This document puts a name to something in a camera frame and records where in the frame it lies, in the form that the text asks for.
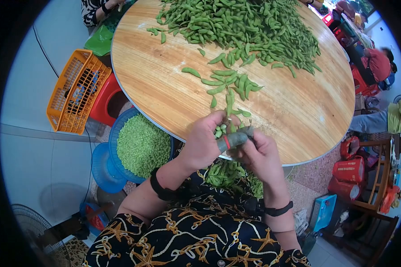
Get person's left hand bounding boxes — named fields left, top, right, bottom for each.
left=179, top=110, right=249, bottom=173

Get person's right hand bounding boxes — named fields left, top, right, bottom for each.
left=233, top=126, right=290, bottom=201

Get person's left thumb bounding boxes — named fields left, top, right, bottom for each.
left=217, top=132, right=249, bottom=153

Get person's left fingers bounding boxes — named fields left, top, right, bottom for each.
left=205, top=110, right=243, bottom=129

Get person's right fingers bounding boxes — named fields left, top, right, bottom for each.
left=233, top=138, right=276, bottom=165

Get heap of empty pod shells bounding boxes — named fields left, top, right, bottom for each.
left=205, top=160, right=264, bottom=199

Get black wrist band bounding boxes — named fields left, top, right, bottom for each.
left=150, top=168, right=178, bottom=202
left=244, top=197, right=294, bottom=217

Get heap of shelled green beans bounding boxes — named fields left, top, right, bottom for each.
left=117, top=113, right=172, bottom=179

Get pile of green soybean pods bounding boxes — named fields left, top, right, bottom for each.
left=146, top=0, right=322, bottom=118

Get blue plastic box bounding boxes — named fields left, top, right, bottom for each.
left=311, top=194, right=337, bottom=233

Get red bag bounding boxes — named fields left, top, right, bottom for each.
left=340, top=136, right=361, bottom=161

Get person's body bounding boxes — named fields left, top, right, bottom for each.
left=82, top=170, right=312, bottom=267

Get blue plastic sieve basket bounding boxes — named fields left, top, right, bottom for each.
left=108, top=107, right=175, bottom=184

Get red plastic stool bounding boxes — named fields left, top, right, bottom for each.
left=89, top=73, right=129, bottom=127

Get stack of red stools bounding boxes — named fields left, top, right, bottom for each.
left=350, top=64, right=382, bottom=98

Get wooden chair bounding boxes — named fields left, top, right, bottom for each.
left=349, top=140, right=400, bottom=267

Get green plastic bag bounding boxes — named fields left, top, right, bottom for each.
left=84, top=24, right=115, bottom=57

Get orange plastic crate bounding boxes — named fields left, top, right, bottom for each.
left=46, top=49, right=112, bottom=135

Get black standing fan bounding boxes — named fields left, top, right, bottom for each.
left=11, top=204, right=72, bottom=267

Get black cable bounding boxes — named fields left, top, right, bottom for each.
left=33, top=24, right=60, bottom=78

